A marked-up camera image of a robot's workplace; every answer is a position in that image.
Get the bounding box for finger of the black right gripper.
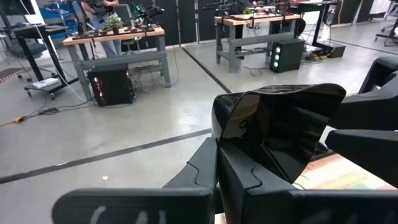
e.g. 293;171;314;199
328;55;398;130
325;129;398;189

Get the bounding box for computer tower green lights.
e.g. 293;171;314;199
269;38;305;74

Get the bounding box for wood-top workbench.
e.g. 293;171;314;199
62;26;172;102
213;12;302;74

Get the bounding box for person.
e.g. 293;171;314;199
82;0;124;58

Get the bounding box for black desk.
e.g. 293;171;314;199
292;0;340;47
0;23;80;94

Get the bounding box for computer tower red lights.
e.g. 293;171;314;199
86;63;135;107

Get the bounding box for black office chair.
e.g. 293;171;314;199
374;0;398;47

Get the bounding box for grey office chair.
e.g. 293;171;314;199
0;37;47;82
114;3;133;27

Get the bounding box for yellow floor plug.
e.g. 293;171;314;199
0;115;27;127

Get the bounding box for black square bowl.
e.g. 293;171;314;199
211;83;347;184

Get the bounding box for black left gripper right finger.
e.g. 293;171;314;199
218;139;295;224

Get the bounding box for blue storage bins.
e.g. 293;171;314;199
39;1;74;24

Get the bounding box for white box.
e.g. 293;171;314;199
30;77;60;90

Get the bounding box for black monitor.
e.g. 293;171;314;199
0;0;37;16

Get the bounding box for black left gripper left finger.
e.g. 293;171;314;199
162;136;219;215

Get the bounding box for black base box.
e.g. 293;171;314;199
320;40;346;59

